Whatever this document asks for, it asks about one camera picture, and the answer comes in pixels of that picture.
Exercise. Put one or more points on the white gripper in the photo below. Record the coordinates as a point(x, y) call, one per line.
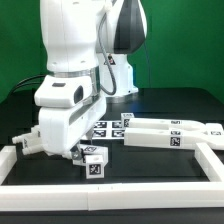
point(62, 129)

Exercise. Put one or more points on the white chair seat part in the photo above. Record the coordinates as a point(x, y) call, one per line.
point(31, 142)

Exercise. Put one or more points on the white chair back frame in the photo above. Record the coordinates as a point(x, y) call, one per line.
point(174, 134)

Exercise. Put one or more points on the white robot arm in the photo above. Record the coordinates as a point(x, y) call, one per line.
point(79, 35)

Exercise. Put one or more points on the white marker sheet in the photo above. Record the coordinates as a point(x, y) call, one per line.
point(108, 130)

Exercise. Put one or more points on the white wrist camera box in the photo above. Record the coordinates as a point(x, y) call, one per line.
point(63, 92)

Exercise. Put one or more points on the white workspace border frame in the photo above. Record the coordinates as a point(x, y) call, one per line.
point(115, 196)

